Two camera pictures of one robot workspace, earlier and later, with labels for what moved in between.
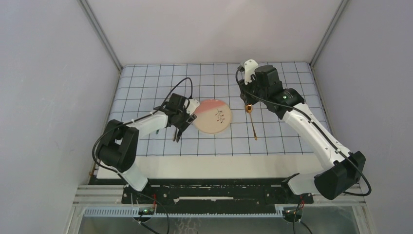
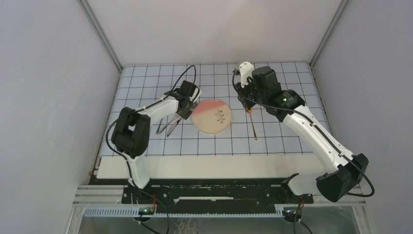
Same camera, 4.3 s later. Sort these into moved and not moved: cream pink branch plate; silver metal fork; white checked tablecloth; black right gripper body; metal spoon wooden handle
Moved: silver metal fork
Not moved: black right gripper body; cream pink branch plate; metal spoon wooden handle; white checked tablecloth
